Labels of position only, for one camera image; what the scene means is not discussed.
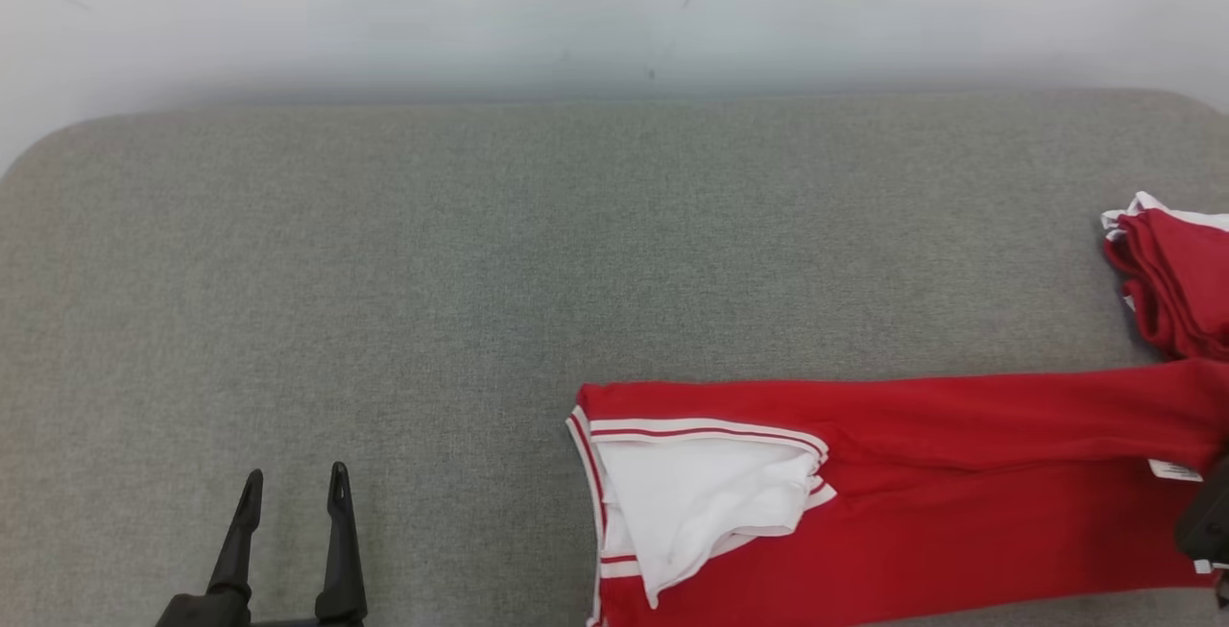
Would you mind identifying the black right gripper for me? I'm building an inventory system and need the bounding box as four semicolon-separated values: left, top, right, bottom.
1175;454;1229;567

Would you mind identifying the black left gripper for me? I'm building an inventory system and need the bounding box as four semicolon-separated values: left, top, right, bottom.
154;461;369;627

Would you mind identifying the red shorts white stripe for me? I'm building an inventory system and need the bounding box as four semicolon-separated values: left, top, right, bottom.
1100;191;1229;364

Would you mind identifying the red jersey number 23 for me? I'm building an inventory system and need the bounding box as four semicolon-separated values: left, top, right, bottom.
565;358;1229;627

